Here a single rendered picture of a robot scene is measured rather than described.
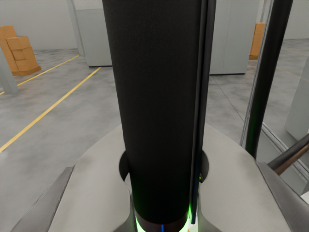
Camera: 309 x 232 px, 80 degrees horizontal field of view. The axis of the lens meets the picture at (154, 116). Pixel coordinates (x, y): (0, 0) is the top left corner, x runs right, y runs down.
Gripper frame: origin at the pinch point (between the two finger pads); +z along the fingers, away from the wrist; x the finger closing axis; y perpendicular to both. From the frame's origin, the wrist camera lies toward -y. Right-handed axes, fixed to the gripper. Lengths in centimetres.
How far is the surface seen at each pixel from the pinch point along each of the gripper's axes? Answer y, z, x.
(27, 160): 166, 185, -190
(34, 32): 64, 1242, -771
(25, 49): 82, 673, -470
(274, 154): 75, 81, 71
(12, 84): 144, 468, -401
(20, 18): -19, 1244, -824
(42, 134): 166, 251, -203
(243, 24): 30, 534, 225
